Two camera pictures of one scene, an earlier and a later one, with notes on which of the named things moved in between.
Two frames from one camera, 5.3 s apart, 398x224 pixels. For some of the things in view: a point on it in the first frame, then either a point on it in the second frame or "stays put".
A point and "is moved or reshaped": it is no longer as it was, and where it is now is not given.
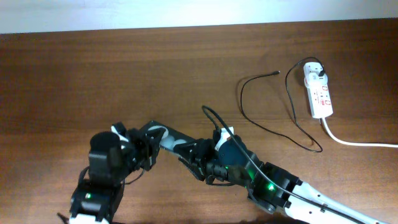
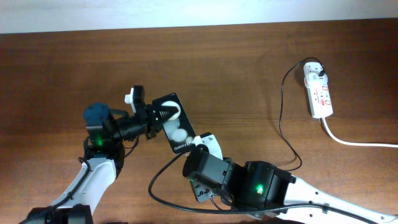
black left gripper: [150, 144] -> [155, 123]
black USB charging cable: [291, 105] -> [281, 105]
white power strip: [320, 101] stays put
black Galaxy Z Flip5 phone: [170, 137] is moved or reshaped
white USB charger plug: [314, 74] stays put
